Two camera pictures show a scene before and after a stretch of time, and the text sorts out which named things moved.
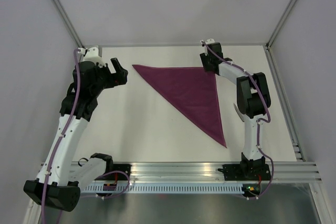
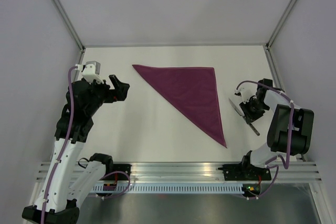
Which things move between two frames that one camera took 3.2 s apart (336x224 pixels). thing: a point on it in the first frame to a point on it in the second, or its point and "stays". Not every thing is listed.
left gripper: x=118 y=78 to x=119 y=93
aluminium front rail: x=208 y=172 stays
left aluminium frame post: x=62 y=10 stays
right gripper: x=204 y=60 to x=249 y=116
